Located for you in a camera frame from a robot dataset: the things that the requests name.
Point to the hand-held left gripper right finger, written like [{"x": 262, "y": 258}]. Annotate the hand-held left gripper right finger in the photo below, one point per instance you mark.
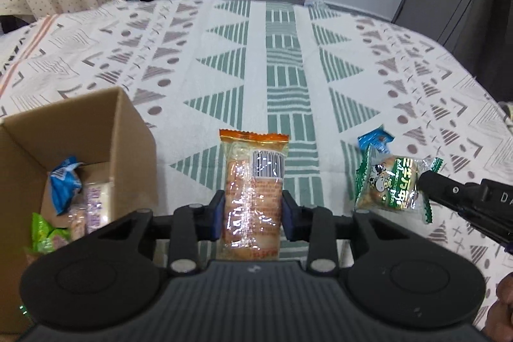
[{"x": 289, "y": 218}]

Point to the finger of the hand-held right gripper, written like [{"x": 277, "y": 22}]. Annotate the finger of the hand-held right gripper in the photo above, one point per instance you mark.
[{"x": 445, "y": 187}]

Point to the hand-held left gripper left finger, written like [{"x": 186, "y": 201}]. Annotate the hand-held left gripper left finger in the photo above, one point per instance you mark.
[{"x": 216, "y": 214}]

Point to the orange cracker packet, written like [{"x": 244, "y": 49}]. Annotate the orange cracker packet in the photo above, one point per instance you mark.
[{"x": 250, "y": 205}]

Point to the green white biscuit packet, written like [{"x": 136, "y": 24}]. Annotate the green white biscuit packet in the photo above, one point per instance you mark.
[{"x": 384, "y": 185}]

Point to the blue cartoon snack packet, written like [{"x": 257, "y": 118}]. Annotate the blue cartoon snack packet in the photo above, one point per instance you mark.
[{"x": 374, "y": 139}]

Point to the brown cardboard box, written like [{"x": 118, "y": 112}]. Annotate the brown cardboard box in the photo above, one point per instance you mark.
[{"x": 132, "y": 149}]

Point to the white rice cake packet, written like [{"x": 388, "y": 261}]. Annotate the white rice cake packet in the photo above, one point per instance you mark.
[{"x": 98, "y": 205}]

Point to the clear yellow snack packet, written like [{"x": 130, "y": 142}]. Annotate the clear yellow snack packet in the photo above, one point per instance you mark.
[{"x": 78, "y": 224}]

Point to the small blue white snack packet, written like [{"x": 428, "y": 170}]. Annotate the small blue white snack packet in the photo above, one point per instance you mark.
[{"x": 66, "y": 185}]

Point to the green seaweed snack packet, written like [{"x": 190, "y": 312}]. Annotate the green seaweed snack packet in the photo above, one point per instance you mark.
[{"x": 42, "y": 232}]

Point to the person's right hand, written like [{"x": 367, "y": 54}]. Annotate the person's right hand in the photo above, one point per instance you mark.
[{"x": 503, "y": 318}]

